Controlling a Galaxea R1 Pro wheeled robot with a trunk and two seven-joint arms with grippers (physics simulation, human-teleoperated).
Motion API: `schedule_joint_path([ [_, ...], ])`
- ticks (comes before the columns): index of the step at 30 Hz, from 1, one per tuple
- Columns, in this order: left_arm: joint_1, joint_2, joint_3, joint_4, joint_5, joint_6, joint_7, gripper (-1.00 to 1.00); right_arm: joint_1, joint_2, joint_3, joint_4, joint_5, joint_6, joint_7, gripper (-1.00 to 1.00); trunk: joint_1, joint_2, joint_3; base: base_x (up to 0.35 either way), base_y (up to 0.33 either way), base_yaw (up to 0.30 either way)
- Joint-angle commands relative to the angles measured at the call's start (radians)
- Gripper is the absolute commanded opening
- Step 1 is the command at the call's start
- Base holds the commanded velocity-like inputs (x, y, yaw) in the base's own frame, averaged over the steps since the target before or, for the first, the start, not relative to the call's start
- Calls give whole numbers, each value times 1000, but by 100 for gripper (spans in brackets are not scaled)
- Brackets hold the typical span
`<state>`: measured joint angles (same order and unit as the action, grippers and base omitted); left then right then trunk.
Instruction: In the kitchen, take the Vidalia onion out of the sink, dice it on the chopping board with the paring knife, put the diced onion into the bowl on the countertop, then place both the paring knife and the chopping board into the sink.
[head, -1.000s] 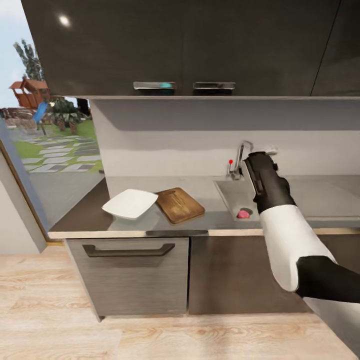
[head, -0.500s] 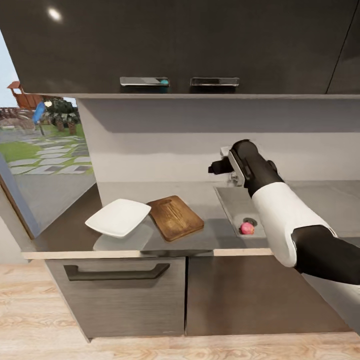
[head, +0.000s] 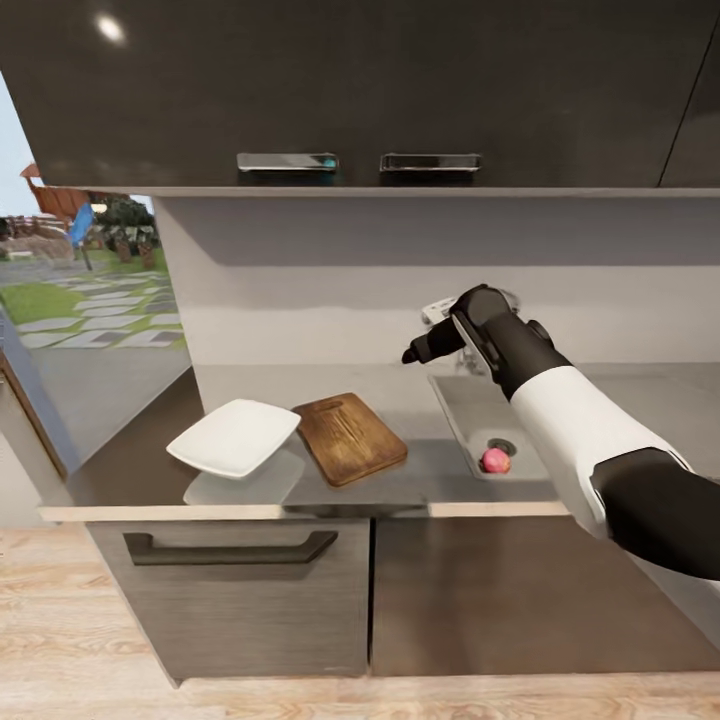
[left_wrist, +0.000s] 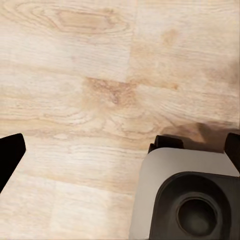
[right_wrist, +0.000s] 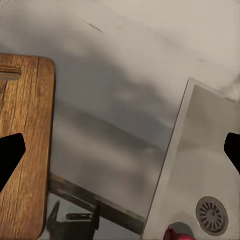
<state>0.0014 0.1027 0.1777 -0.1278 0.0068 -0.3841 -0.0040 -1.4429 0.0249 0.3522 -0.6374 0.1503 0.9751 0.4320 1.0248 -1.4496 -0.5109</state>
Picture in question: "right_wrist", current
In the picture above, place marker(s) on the vidalia onion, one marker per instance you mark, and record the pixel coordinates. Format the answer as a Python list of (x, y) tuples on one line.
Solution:
[(176, 236)]

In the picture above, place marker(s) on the cutting board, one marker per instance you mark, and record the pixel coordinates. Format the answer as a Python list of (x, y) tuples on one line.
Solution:
[(26, 107)]

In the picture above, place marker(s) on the drop in sink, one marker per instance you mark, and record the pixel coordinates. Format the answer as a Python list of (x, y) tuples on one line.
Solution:
[(198, 192)]

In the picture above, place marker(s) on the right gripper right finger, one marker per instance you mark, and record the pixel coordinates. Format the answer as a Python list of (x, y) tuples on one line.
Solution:
[(232, 149)]

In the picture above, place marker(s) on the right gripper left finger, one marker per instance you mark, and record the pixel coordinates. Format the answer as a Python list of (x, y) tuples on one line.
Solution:
[(12, 150)]

